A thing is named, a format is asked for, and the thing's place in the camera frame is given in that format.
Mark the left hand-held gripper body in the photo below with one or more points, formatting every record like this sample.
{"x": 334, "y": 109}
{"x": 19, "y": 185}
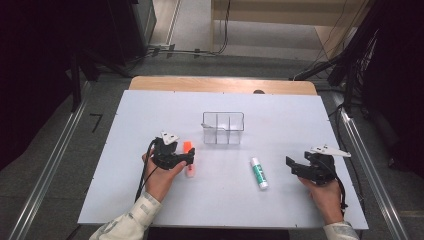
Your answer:
{"x": 165, "y": 155}

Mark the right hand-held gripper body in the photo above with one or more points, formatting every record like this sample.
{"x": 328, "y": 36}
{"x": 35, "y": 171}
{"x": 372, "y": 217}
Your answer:
{"x": 320, "y": 166}

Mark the orange highlighter marker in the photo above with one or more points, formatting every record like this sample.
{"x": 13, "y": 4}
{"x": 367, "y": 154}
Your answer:
{"x": 187, "y": 146}

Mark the white green glue stick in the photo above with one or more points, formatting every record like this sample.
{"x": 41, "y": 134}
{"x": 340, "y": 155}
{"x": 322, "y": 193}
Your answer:
{"x": 259, "y": 173}

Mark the clear plastic organizer box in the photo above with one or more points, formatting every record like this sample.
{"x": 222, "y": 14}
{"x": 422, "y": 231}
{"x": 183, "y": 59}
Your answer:
{"x": 230, "y": 131}

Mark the person's left hand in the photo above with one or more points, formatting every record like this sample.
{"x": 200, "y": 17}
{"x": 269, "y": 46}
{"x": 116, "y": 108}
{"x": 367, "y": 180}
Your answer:
{"x": 161, "y": 183}

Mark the person's right hand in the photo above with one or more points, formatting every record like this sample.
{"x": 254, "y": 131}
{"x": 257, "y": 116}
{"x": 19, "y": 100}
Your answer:
{"x": 325, "y": 200}

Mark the dark curtain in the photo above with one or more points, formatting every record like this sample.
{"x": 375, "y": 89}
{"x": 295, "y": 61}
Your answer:
{"x": 400, "y": 83}
{"x": 33, "y": 66}

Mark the dark cabinet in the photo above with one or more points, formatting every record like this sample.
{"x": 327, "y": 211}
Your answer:
{"x": 136, "y": 30}

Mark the light wooden furniture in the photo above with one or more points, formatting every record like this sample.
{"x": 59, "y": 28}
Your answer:
{"x": 266, "y": 11}

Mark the aluminium floor rail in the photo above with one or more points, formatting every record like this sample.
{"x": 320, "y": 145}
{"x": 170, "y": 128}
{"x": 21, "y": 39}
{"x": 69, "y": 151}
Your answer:
{"x": 50, "y": 170}
{"x": 366, "y": 160}

